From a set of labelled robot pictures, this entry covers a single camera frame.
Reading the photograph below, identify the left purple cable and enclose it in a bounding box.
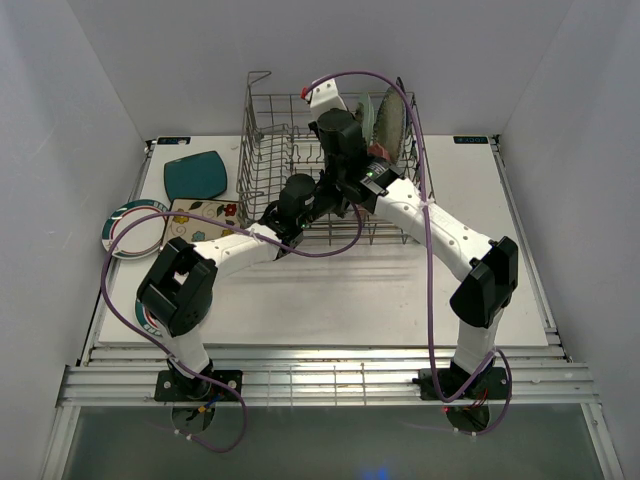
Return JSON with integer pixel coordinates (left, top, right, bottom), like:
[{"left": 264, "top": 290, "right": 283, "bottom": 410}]
[{"left": 101, "top": 202, "right": 364, "bottom": 453}]

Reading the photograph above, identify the speckled beige round plate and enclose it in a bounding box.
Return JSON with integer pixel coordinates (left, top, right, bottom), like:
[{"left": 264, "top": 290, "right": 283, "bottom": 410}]
[{"left": 372, "top": 87, "right": 407, "bottom": 163}]

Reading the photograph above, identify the pink dotted scalloped plate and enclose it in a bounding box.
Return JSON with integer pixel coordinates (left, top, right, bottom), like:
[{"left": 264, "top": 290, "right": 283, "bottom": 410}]
[{"left": 367, "top": 142, "right": 389, "bottom": 160}]

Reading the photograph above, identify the teal square plate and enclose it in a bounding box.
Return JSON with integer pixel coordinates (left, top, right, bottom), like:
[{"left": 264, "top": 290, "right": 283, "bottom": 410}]
[{"left": 163, "top": 151, "right": 228, "bottom": 201}]

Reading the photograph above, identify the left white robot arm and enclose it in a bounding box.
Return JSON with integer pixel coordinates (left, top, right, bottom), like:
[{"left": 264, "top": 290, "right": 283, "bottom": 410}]
[{"left": 136, "top": 174, "right": 349, "bottom": 400}]

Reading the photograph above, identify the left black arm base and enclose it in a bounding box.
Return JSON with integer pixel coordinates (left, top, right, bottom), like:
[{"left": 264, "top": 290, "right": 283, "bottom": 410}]
[{"left": 153, "top": 369, "right": 243, "bottom": 404}]

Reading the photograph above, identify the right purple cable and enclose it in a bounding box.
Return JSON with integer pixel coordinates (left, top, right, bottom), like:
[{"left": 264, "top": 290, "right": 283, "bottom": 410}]
[{"left": 304, "top": 70, "right": 514, "bottom": 437}]

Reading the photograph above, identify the round plate red teal rim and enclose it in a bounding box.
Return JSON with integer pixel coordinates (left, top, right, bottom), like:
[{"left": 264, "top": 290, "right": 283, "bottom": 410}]
[{"left": 135, "top": 300, "right": 162, "bottom": 337}]

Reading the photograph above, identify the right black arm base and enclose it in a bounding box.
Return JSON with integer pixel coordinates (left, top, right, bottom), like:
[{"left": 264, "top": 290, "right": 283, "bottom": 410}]
[{"left": 412, "top": 366, "right": 511, "bottom": 400}]

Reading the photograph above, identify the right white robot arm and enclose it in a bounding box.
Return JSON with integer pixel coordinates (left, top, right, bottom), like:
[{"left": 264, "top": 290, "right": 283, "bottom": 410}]
[{"left": 310, "top": 108, "right": 518, "bottom": 403}]

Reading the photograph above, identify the logo sticker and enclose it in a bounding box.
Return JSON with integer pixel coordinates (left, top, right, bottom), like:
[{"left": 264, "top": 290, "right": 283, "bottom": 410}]
[
  {"left": 453, "top": 135, "right": 489, "bottom": 145},
  {"left": 156, "top": 136, "right": 191, "bottom": 146}
]

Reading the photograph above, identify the right logo sticker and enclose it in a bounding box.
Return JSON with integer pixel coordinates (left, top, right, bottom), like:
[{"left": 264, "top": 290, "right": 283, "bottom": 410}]
[{"left": 453, "top": 135, "right": 489, "bottom": 145}]

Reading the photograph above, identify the left logo sticker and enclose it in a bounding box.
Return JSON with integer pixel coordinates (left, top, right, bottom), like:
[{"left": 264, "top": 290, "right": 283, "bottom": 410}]
[{"left": 156, "top": 136, "right": 191, "bottom": 146}]

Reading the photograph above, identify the cream square flower plate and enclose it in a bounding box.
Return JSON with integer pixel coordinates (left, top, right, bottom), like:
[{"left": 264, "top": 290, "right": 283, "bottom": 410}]
[{"left": 161, "top": 198, "right": 240, "bottom": 246}]

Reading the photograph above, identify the mint green flower plate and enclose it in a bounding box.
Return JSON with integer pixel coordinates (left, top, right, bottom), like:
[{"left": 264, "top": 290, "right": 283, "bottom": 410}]
[{"left": 354, "top": 92, "right": 375, "bottom": 145}]

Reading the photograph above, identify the black square floral plate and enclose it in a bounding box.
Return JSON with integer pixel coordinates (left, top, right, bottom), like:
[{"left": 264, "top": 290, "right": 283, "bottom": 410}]
[{"left": 395, "top": 76, "right": 412, "bottom": 146}]

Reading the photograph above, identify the grey wire dish rack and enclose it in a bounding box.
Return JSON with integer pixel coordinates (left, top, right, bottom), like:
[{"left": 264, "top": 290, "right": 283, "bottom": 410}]
[{"left": 236, "top": 70, "right": 423, "bottom": 251}]

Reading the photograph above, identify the purple cable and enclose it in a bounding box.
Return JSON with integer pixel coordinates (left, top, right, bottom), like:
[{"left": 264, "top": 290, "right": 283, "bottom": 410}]
[
  {"left": 101, "top": 202, "right": 364, "bottom": 453},
  {"left": 304, "top": 70, "right": 514, "bottom": 437}
]

